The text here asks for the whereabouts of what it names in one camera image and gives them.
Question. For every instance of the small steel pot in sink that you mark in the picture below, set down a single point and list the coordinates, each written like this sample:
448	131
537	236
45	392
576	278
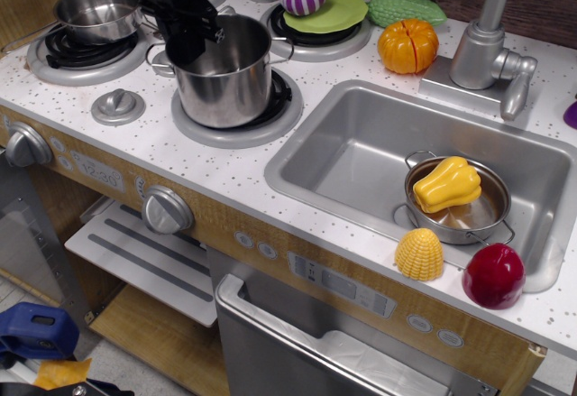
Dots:
465	224

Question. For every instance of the purple toy at right edge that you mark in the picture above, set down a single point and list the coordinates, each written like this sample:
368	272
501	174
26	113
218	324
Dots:
570	116

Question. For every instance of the green plastic plate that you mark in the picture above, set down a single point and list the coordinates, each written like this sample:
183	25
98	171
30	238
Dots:
332	16

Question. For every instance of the white oven rack shelf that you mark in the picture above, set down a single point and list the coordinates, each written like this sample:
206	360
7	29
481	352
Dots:
172	269

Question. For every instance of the dishwasher control panel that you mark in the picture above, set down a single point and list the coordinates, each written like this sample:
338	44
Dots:
342	286

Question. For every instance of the tall stainless steel pot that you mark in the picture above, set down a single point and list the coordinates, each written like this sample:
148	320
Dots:
230	84

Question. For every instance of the front stove burner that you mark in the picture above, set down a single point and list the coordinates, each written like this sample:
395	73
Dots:
282	114

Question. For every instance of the silver toy faucet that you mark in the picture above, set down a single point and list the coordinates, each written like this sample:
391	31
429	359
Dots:
482	72

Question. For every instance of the silver toy sink basin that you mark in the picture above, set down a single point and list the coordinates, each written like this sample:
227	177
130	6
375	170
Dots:
352	155

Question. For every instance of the yellow corn toy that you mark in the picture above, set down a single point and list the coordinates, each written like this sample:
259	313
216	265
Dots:
419	255

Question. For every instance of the silver oven knob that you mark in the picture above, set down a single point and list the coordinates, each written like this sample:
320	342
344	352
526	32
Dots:
165	212
26	146

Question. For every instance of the yellow cloth on floor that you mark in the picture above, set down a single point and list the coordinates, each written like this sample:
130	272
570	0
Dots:
53	374

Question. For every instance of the back right stove burner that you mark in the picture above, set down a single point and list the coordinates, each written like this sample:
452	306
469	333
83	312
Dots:
314	47

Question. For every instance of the open silver oven door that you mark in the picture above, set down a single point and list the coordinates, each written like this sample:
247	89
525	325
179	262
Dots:
34	265

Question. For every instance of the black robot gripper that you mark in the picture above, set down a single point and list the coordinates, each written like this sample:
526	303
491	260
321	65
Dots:
185	25

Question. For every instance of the silver oven knob left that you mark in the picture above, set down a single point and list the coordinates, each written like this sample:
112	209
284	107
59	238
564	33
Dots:
26	146

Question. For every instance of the orange pumpkin toy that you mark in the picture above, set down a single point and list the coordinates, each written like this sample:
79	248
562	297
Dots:
408	46

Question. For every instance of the green bitter gourd toy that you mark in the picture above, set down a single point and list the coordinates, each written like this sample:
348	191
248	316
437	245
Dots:
383	13

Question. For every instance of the yellow squash toy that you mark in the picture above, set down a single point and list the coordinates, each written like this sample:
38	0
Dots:
453	182

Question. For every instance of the silver dishwasher door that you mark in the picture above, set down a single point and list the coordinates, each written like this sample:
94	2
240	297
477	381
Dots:
266	355

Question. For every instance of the red apple toy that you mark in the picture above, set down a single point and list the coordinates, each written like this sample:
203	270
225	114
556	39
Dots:
495	277

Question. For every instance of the steel saucepan with long handle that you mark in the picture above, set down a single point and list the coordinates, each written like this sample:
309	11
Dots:
91	22

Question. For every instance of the blue clamp tool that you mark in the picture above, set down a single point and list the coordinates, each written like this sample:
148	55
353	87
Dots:
35	331

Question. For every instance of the back left stove burner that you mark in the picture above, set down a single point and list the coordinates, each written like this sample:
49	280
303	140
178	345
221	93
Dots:
61	60

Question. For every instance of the silver countertop knob front left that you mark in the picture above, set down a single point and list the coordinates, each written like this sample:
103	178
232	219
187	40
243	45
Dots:
118	107

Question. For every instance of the silver oven knob right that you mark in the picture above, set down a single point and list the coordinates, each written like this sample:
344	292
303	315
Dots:
165	212

